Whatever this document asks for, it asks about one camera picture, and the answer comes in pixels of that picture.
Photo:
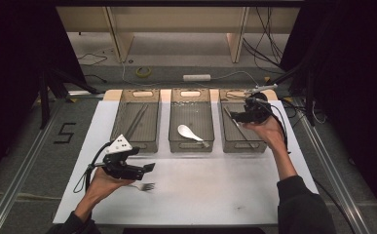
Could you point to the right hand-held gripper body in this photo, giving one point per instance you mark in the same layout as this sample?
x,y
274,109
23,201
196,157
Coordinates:
x,y
254,110

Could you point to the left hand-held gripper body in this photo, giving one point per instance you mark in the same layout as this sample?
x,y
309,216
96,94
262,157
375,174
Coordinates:
x,y
121,169

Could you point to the metal fork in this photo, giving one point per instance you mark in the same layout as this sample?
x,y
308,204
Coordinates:
x,y
147,187

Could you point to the grey translucent plastic bin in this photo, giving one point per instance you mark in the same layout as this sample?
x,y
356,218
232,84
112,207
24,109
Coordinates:
x,y
196,113
231,139
137,120

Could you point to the white ceramic spoon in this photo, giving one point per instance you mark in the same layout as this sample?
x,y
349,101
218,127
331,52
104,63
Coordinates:
x,y
184,130

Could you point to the person's left hand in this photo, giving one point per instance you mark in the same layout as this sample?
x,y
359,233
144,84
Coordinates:
x,y
101,187

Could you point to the person's right hand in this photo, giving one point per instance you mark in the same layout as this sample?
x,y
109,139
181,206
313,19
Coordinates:
x,y
270,133

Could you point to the white power strip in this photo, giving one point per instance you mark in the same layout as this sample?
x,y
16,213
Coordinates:
x,y
196,77

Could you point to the black metal stand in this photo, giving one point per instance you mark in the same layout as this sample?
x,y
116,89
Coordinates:
x,y
309,97
44,97

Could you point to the white table mat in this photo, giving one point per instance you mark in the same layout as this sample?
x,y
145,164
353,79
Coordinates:
x,y
202,195

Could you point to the yellow tape roll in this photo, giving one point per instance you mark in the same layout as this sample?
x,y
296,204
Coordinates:
x,y
136,72

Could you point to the dark curtain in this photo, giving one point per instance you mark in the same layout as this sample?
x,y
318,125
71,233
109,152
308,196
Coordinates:
x,y
355,81
10,65

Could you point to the aluminium floor rail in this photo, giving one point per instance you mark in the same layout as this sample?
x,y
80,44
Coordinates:
x,y
17,182
335,182

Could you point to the light wooden furniture frame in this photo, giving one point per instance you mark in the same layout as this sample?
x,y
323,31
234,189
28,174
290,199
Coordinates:
x,y
121,42

